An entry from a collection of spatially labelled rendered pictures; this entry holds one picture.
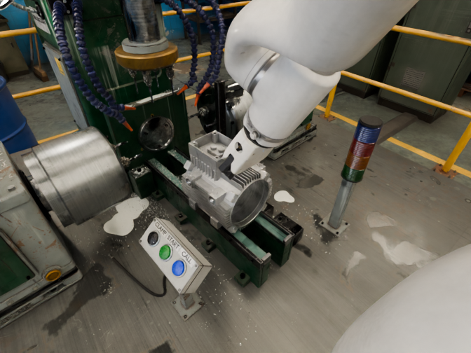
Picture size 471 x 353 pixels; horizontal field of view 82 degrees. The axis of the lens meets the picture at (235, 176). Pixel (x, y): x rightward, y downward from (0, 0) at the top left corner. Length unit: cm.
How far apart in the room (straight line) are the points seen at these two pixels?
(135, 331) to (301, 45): 76
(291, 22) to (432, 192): 116
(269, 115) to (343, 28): 21
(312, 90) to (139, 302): 72
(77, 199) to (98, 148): 14
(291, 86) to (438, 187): 110
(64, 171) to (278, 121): 57
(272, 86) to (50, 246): 69
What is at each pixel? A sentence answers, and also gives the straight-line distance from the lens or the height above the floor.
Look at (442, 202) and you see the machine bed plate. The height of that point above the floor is 80.
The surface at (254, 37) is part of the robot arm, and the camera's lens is 33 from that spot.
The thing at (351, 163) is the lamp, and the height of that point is 109.
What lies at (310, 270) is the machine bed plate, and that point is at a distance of 92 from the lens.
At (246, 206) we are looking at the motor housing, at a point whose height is 95.
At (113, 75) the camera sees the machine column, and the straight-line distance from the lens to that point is 111.
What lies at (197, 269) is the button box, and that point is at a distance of 57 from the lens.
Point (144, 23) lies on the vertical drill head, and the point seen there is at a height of 141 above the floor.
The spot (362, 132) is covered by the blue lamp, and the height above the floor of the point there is 119.
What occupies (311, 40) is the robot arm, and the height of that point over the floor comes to 150.
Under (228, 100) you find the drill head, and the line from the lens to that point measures 101.
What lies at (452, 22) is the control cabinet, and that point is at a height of 101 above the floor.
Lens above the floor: 156
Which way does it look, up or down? 40 degrees down
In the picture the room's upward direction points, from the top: straight up
